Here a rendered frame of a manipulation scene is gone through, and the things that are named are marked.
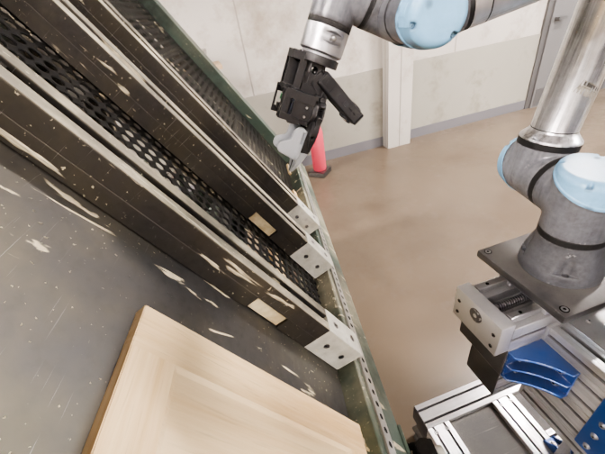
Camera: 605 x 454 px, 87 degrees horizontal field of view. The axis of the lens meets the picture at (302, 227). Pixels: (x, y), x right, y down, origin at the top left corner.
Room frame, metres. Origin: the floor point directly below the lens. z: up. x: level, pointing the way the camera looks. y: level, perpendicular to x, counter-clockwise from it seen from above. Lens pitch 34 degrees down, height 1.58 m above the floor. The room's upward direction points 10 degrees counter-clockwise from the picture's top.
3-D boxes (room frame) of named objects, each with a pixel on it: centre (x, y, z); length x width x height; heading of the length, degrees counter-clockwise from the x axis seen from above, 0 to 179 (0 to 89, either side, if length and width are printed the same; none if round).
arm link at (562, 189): (0.49, -0.54, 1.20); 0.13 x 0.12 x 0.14; 178
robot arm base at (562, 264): (0.48, -0.54, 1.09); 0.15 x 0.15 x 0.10
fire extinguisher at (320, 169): (3.35, -0.31, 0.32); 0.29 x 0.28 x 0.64; 11
